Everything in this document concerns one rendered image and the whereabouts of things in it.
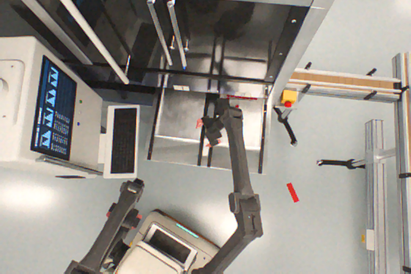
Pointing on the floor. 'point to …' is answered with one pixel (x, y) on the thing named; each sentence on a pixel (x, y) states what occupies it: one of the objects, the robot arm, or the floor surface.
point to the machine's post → (309, 26)
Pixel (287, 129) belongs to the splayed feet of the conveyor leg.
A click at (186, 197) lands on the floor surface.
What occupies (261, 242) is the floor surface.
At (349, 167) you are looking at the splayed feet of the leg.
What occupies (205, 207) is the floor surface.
